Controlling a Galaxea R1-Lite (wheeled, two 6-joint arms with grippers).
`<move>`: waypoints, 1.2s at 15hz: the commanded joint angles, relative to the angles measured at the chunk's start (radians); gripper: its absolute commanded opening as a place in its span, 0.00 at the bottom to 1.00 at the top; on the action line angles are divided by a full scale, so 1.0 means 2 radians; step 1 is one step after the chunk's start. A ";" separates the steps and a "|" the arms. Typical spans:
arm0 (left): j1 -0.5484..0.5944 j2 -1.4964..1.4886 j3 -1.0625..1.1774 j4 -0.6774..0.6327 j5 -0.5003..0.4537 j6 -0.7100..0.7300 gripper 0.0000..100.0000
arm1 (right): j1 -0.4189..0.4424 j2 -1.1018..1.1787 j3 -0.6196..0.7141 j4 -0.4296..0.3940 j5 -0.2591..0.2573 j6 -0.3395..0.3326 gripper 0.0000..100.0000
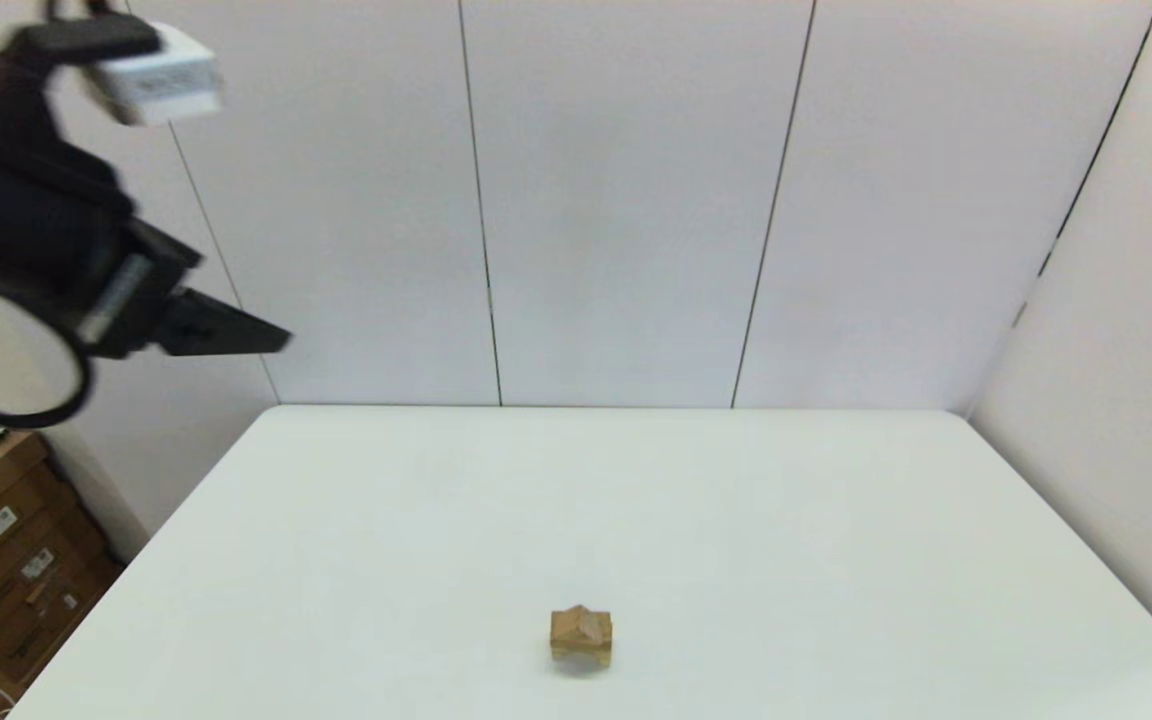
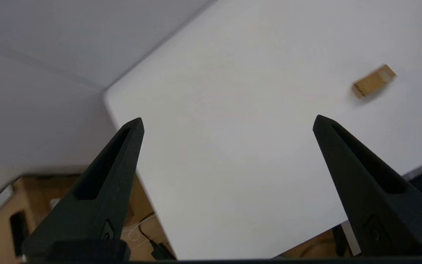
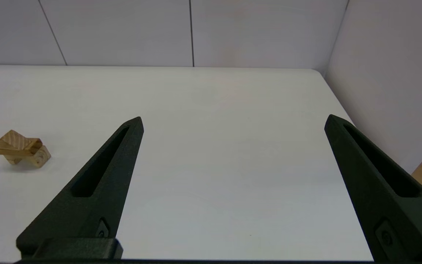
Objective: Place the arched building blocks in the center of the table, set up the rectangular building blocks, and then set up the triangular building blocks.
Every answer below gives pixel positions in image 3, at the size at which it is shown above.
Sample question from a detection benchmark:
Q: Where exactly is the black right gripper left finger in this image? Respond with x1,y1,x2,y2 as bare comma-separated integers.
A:
16,117,145,260

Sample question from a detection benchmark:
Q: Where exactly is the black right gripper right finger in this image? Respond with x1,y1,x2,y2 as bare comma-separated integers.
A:
324,114,422,262

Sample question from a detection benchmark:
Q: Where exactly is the arched wooden building block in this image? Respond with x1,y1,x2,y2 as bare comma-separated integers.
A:
6,145,52,169

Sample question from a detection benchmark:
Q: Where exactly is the rectangular wooden building block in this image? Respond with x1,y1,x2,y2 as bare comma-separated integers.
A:
0,138,43,156

